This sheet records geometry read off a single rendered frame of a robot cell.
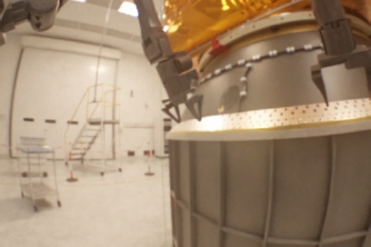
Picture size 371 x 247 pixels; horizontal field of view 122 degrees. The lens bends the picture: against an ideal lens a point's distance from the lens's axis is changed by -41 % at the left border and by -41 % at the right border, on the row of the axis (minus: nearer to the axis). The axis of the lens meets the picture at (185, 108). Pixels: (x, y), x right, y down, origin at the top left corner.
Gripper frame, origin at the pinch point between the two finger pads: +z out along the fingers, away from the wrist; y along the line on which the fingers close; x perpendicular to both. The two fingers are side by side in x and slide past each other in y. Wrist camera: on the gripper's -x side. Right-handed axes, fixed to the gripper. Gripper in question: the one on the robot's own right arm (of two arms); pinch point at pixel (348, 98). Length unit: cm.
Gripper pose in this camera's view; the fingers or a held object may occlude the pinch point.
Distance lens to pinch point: 38.5
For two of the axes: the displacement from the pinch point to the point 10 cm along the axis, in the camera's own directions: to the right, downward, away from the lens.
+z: 3.9, 9.0, 2.1
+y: -6.7, 1.2, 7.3
